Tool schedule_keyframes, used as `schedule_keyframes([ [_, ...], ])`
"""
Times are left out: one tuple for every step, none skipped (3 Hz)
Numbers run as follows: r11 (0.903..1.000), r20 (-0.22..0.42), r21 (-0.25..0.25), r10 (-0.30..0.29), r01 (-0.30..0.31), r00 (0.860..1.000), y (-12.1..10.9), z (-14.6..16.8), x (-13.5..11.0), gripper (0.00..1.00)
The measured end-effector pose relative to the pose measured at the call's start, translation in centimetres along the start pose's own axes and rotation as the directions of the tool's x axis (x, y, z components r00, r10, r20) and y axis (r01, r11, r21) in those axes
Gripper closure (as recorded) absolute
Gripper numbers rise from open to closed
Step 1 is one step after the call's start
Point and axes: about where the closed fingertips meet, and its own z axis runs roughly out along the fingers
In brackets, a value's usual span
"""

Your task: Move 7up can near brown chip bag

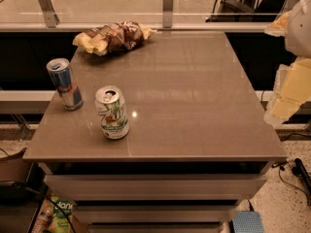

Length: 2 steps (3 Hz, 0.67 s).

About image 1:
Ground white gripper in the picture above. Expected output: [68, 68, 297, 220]
[263, 0, 311, 125]

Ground white green 7up can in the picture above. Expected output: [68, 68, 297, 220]
[94, 85, 129, 140]

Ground brown chip bag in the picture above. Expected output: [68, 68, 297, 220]
[73, 21, 156, 56]

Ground blue silver Red Bull can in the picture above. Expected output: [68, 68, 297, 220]
[47, 58, 84, 111]

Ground green snack bag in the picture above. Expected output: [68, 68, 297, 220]
[46, 193, 75, 233]

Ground black chair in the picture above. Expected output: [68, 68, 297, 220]
[206, 0, 286, 22]

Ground glass railing with metal posts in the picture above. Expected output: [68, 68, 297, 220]
[0, 0, 298, 32]

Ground black power strip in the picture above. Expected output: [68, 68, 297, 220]
[292, 158, 311, 206]

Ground grey drawer cabinet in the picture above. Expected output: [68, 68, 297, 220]
[24, 31, 286, 233]

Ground blue perforated box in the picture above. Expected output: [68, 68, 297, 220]
[231, 212, 264, 233]

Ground brown cardboard box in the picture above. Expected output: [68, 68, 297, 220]
[0, 149, 31, 183]

